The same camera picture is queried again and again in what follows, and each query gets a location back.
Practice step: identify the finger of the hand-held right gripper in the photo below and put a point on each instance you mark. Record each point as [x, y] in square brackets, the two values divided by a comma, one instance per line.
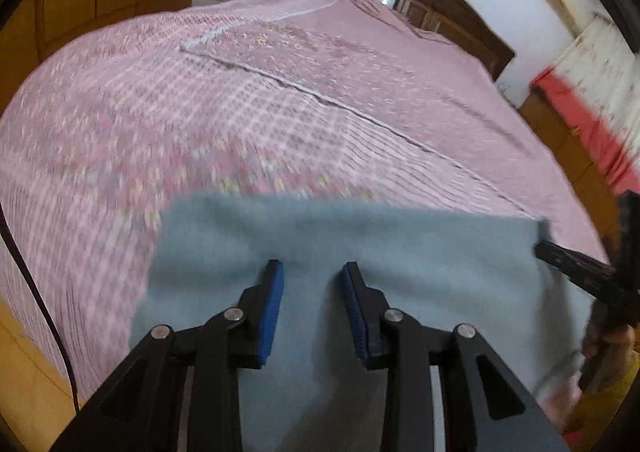
[570, 264]

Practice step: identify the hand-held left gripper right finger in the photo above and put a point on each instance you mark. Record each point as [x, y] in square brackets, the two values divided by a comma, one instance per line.
[356, 312]

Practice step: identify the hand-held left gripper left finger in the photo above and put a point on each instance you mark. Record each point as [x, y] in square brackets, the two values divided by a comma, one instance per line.
[272, 312]

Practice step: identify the grey pants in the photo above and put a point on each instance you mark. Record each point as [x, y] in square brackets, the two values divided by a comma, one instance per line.
[425, 257]

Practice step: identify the person's right hand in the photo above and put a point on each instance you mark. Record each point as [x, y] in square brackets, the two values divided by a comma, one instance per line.
[622, 339]

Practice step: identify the low wooden cabinet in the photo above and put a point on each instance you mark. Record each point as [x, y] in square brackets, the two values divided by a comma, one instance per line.
[565, 146]

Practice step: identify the floral curtain with red band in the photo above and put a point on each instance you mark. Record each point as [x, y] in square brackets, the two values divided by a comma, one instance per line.
[595, 81]

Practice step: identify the pink floral bedspread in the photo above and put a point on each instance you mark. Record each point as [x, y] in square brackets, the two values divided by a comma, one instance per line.
[200, 106]

